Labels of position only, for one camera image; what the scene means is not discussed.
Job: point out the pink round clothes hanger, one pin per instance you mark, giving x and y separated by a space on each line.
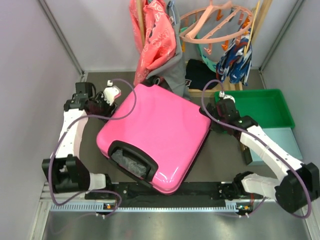
203 23

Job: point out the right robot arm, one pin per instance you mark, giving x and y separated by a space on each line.
296 184

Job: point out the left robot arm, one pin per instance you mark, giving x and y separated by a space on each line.
65 171

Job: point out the coral patterned jacket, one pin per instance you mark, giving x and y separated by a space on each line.
155 41

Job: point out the grey hanging garment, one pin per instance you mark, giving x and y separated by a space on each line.
172 75

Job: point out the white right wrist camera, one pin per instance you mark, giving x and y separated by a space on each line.
223 96

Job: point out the light blue plastic tray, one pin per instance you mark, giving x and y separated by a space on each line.
284 137

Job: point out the green plastic tray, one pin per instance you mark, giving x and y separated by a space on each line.
267 107

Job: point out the pink hard-shell suitcase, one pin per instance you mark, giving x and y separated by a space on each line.
154 137

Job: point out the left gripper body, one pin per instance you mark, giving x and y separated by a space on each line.
102 108

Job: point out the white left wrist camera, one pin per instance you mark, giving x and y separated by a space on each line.
111 92

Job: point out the teal round clothes hanger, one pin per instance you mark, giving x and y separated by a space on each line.
201 50

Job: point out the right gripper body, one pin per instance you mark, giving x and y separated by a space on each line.
217 127

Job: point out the dark navy folded garment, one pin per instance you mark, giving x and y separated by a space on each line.
198 74

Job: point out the blue white patterned garment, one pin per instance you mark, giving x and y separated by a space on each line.
234 64

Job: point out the wooden clothes rack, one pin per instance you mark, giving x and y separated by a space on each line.
260 11

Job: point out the aluminium rail frame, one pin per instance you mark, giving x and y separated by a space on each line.
197 211

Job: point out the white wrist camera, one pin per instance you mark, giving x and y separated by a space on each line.
223 96
111 92

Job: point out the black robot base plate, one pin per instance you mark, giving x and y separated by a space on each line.
189 194

